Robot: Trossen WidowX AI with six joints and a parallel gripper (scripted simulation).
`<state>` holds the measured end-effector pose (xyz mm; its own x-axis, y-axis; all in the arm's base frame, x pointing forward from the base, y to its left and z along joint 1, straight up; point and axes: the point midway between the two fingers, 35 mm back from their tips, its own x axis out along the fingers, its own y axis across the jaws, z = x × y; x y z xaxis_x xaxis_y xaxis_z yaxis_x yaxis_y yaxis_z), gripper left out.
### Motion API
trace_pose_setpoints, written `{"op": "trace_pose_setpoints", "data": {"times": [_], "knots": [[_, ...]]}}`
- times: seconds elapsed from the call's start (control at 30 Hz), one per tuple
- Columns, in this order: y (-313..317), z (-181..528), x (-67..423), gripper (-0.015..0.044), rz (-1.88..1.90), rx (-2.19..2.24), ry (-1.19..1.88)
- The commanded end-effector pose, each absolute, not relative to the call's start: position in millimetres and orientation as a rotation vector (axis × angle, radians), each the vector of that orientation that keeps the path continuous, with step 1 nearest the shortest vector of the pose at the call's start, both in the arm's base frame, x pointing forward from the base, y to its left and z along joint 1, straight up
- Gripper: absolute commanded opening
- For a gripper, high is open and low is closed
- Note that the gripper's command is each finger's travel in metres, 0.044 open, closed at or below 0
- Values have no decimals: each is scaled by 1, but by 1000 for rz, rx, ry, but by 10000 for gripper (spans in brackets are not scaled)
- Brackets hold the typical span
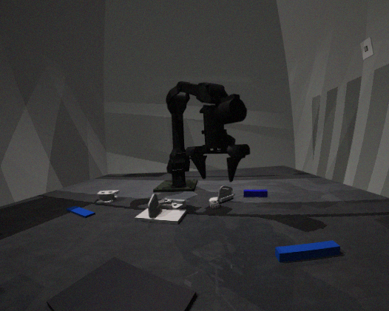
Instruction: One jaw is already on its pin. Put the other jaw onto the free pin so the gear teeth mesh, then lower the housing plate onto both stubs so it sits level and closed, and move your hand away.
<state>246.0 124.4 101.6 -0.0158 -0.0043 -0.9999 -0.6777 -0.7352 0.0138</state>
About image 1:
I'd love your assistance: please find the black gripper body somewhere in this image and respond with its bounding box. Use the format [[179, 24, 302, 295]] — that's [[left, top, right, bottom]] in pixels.
[[186, 126, 250, 157]]

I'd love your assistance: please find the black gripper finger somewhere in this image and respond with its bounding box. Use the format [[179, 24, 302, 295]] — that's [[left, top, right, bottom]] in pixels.
[[189, 155, 207, 180], [227, 156, 246, 182]]

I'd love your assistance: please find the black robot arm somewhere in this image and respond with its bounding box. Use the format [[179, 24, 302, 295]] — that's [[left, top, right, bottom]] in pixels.
[[166, 81, 246, 188]]

